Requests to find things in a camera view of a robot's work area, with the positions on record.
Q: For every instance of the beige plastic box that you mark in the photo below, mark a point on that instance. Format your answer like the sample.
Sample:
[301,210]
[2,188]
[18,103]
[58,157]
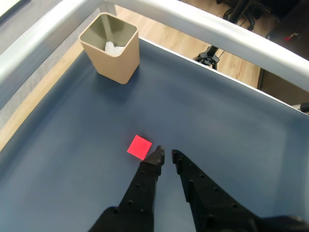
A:
[116,67]

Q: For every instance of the black tripod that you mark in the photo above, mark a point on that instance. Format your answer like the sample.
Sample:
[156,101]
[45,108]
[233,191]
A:
[207,56]

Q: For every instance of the black office chair base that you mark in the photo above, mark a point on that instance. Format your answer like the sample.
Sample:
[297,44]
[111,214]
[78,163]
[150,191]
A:
[241,10]

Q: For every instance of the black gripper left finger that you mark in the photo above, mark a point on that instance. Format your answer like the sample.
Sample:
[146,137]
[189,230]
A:
[140,193]

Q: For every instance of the white table rail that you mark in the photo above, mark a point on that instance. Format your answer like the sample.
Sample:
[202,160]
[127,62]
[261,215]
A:
[217,29]

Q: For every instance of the red cube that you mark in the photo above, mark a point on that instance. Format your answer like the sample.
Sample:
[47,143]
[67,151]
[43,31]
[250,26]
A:
[139,147]

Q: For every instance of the dark blue table mat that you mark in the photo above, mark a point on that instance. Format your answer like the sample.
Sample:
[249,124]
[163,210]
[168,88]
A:
[205,108]

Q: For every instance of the white crumpled paper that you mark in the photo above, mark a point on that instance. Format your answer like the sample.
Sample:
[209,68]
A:
[113,49]

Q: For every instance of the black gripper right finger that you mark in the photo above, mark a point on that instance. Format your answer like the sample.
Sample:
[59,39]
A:
[210,203]

